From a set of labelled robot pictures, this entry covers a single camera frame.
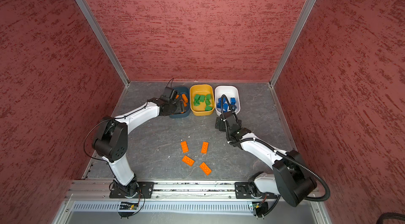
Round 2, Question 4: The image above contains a dark teal plastic bin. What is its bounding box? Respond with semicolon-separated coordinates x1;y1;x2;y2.
169;86;191;119

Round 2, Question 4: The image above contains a white plastic bin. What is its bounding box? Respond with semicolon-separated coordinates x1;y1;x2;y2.
214;85;241;116

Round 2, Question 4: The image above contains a yellow plastic bin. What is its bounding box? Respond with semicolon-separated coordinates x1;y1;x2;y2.
190;84;215;116

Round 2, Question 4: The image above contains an orange lego pair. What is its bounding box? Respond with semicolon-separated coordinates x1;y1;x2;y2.
201;142;209;154

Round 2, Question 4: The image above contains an orange lego large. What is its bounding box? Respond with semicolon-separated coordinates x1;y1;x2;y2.
180;141;189;153

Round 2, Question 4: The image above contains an orange lego bottom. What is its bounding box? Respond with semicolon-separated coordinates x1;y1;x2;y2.
199;162;212;175

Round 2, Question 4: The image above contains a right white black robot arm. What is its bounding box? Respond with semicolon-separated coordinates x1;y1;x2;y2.
215;112;331;207

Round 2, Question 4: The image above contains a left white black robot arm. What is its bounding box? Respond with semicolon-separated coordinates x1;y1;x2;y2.
92;87;186;198

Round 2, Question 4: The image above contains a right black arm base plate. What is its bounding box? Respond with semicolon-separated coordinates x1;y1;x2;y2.
234;182;277;200

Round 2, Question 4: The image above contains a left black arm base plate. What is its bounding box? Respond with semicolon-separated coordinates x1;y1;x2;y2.
109;180;155;199

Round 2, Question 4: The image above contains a right circuit board with wires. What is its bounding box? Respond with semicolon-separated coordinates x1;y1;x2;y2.
251;202;269;218

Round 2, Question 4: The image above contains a circuit board with wires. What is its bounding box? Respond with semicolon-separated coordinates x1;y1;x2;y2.
251;202;269;218
118;202;139;219

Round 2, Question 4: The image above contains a left circuit board with wires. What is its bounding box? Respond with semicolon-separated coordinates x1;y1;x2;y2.
118;202;139;219

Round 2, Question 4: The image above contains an aluminium front rail frame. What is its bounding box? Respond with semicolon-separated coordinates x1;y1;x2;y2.
52;179;333;224

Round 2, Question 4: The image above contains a left aluminium corner post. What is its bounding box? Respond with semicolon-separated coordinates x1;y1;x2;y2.
75;0;130;87

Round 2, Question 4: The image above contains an aluminium corner post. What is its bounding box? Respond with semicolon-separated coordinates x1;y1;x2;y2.
75;0;130;87
269;0;331;87

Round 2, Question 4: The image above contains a right aluminium corner post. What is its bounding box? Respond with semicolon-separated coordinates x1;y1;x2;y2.
269;0;331;87

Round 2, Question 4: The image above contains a black cable bottom right corner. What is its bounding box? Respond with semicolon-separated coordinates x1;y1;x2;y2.
375;212;405;224

